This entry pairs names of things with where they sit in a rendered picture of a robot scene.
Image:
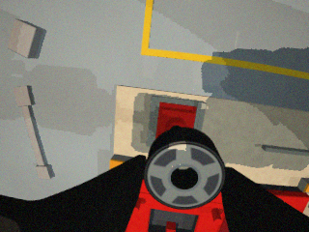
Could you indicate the black toy wheel with grey hub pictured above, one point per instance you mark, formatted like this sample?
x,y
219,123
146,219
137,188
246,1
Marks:
x,y
188,188

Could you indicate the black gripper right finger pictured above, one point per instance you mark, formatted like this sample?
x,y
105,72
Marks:
x,y
250,208

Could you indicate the yellow rectangular outline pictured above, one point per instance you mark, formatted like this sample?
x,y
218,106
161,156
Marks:
x,y
205,58

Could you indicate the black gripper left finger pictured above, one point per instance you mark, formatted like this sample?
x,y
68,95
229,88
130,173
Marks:
x,y
104,204

